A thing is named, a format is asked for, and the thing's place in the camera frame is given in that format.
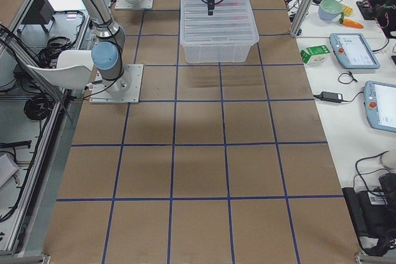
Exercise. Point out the clear plastic box lid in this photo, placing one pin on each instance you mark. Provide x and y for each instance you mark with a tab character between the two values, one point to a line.
232	23

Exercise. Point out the clear plastic storage box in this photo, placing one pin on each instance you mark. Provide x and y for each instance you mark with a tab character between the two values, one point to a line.
222	53

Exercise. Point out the green blue bowl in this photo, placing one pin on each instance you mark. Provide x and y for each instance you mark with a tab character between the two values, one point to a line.
329	9

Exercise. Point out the green milk carton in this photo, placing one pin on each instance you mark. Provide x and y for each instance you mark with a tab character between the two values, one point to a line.
314	54

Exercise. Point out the toy carrot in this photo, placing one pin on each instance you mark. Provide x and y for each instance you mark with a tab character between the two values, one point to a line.
349	23

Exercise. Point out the far teach pendant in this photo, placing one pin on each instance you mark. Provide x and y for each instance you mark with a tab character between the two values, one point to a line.
352	51

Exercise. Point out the teach pendant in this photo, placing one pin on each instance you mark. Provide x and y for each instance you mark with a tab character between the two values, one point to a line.
352	51
379	102

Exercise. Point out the black power adapter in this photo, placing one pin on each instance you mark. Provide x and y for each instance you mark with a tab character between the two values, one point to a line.
329	97

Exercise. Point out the white chair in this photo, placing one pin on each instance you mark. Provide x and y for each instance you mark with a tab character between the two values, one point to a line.
73	70

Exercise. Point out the near teach pendant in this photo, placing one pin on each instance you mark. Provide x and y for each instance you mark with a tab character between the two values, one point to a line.
379	102

